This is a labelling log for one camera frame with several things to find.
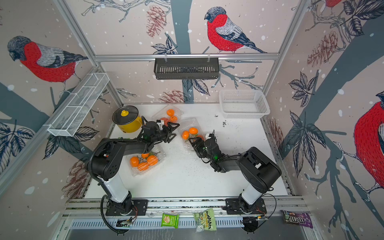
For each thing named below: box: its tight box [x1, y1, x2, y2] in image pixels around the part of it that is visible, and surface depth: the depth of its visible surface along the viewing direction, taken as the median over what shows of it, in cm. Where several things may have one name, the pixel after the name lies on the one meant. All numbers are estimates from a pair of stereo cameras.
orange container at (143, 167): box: [137, 162, 149, 172], surface depth 81 cm
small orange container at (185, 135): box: [181, 130, 190, 140], surface depth 96 cm
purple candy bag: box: [280, 210, 313, 229], surface depth 71 cm
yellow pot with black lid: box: [112, 105, 143, 133], surface depth 102 cm
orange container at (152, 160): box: [147, 155, 159, 166], surface depth 85 cm
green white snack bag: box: [193, 208, 217, 233], surface depth 71 cm
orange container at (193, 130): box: [188, 127, 199, 135], surface depth 99 cm
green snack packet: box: [161, 213, 180, 229], surface depth 71 cm
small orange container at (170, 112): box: [166, 109, 175, 117], surface depth 115 cm
